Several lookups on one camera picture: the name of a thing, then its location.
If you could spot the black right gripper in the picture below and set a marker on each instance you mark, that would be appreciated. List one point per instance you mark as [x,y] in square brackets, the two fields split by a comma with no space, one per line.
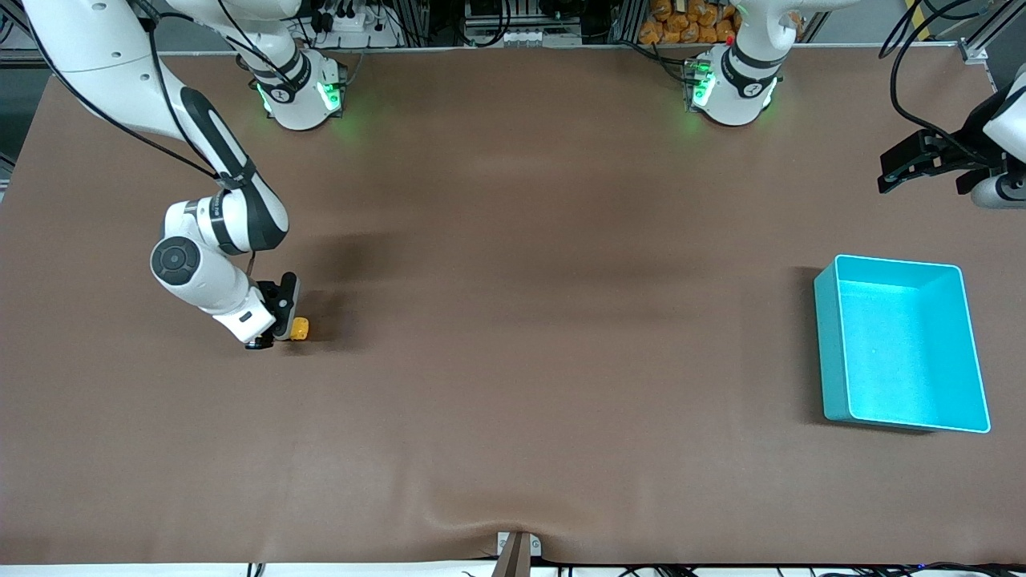
[286,298]

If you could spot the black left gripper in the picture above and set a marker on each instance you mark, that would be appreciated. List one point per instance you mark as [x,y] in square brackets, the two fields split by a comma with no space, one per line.
[968,150]

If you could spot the yellow beetle toy car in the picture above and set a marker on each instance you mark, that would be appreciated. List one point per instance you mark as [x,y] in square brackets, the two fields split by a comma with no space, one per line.
[300,329]

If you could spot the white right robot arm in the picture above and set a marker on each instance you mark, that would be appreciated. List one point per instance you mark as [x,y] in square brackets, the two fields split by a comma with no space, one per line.
[120,72]

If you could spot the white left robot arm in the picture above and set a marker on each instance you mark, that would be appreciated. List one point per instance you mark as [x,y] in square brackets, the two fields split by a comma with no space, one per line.
[733,100]

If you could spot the turquoise plastic bin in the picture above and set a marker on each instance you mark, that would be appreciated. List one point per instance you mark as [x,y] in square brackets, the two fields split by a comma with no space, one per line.
[906,353]

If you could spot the brown table mat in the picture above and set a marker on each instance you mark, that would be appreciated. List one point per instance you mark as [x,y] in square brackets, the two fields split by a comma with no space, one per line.
[513,320]

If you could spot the white power strip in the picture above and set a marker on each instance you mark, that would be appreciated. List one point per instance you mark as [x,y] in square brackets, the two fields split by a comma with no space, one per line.
[353,28]

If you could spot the white terminal block row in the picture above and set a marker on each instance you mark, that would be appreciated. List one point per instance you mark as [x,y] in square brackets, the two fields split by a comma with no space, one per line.
[521,37]

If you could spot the aluminium frame post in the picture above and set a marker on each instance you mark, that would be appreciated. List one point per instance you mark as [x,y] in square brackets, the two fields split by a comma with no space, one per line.
[976,53]

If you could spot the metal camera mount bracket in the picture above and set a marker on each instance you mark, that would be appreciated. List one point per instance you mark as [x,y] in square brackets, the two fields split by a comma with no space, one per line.
[513,557]

